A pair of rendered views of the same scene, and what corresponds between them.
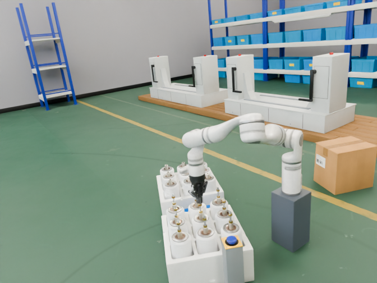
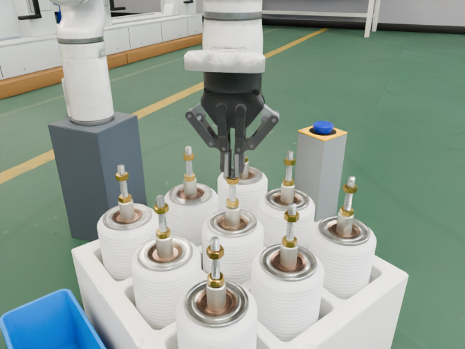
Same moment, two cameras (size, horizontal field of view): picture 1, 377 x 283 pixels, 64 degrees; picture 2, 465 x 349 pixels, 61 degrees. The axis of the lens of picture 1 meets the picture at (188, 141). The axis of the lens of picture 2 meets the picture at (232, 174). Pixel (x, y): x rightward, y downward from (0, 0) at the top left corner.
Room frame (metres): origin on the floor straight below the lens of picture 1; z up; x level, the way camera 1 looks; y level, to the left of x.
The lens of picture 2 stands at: (1.55, 0.41, 0.59)
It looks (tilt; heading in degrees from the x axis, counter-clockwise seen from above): 26 degrees down; 238
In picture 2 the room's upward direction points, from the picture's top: straight up
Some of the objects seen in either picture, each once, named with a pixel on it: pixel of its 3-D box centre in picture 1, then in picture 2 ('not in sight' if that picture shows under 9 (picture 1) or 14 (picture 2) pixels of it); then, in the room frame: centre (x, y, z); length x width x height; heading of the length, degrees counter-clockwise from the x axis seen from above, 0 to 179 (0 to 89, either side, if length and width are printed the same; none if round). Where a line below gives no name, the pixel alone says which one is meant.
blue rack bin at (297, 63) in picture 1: (299, 63); not in sight; (6.30, -2.43, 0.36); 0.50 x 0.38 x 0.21; 123
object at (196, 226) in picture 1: (202, 233); (232, 269); (1.27, -0.02, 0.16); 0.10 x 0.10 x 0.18
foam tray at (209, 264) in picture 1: (203, 245); (232, 302); (1.27, -0.02, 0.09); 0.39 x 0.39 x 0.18; 6
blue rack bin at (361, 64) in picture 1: (369, 63); not in sight; (5.17, -3.20, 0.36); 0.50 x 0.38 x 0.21; 123
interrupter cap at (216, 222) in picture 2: (201, 218); (232, 223); (1.27, -0.02, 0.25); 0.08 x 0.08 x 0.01
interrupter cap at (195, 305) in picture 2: (174, 209); (216, 302); (1.38, 0.11, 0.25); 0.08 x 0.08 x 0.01
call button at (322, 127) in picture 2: (231, 240); (322, 128); (0.99, -0.13, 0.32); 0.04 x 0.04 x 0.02
